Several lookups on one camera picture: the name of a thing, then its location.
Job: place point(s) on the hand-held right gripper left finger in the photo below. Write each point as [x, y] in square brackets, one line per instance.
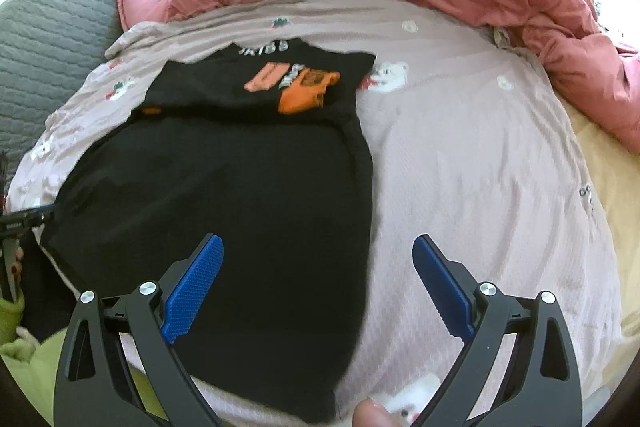
[195, 282]

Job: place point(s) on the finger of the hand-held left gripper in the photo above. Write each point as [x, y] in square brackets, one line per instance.
[25, 219]

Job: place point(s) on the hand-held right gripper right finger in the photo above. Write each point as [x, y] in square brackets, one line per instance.
[440, 279]

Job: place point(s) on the black sweater with orange cuffs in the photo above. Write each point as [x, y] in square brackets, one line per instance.
[225, 207]

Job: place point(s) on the person's left forearm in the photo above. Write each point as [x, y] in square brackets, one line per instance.
[10, 317]

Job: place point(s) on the person's left hand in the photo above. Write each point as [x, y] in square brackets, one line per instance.
[19, 264]

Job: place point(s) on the person's right hand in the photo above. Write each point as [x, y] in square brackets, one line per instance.
[372, 414]

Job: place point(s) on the person's green clothing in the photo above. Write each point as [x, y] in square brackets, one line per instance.
[35, 357]

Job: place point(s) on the pink printed bed sheet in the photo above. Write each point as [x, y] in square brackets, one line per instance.
[475, 167]

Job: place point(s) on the yellow bed sheet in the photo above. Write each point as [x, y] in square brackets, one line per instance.
[617, 217]

